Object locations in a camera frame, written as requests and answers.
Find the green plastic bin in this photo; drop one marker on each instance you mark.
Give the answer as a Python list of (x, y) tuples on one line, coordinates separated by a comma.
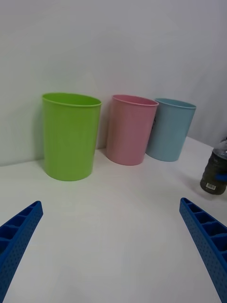
[(71, 139)]

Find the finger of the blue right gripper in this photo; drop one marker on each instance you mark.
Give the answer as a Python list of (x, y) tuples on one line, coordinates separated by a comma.
[(221, 177)]

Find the pale blue plastic bin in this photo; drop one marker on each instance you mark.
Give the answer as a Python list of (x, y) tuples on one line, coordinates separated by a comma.
[(172, 132)]

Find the pink plastic bin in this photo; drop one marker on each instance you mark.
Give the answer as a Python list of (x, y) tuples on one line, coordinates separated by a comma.
[(127, 135)]

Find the dark plastic bottle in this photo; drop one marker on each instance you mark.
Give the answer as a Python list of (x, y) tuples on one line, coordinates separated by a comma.
[(212, 165)]

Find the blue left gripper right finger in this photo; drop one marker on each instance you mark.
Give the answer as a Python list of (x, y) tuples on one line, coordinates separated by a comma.
[(208, 239)]

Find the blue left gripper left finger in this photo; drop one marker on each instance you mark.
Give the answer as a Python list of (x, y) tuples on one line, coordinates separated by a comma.
[(16, 239)]

